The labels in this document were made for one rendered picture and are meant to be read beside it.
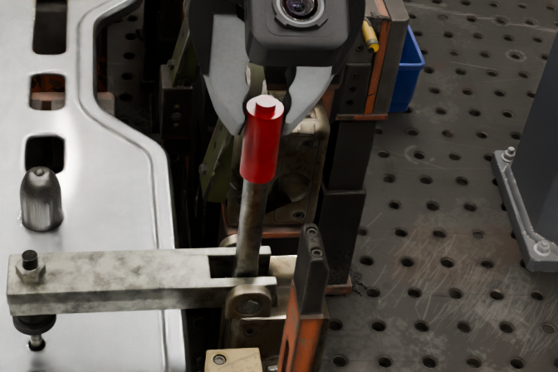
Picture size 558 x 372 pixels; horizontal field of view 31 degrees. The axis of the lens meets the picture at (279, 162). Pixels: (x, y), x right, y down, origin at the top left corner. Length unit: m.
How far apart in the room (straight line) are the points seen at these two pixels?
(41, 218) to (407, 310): 0.52
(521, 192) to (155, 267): 0.74
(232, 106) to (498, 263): 0.73
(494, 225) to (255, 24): 0.90
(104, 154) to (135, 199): 0.06
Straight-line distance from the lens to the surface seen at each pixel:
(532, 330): 1.21
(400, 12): 0.95
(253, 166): 0.60
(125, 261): 0.68
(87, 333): 0.73
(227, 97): 0.58
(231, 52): 0.56
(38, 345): 0.72
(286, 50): 0.45
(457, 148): 1.42
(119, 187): 0.84
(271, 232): 0.87
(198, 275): 0.67
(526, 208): 1.31
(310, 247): 0.52
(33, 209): 0.79
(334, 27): 0.45
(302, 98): 0.58
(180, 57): 0.94
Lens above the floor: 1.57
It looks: 41 degrees down
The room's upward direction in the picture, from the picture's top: 8 degrees clockwise
